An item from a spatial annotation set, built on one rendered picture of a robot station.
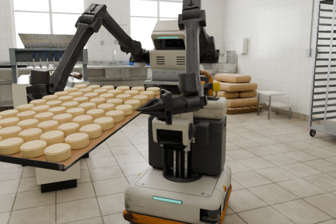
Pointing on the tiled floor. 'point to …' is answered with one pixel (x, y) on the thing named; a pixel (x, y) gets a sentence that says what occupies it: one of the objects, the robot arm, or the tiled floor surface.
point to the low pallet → (243, 109)
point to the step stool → (273, 103)
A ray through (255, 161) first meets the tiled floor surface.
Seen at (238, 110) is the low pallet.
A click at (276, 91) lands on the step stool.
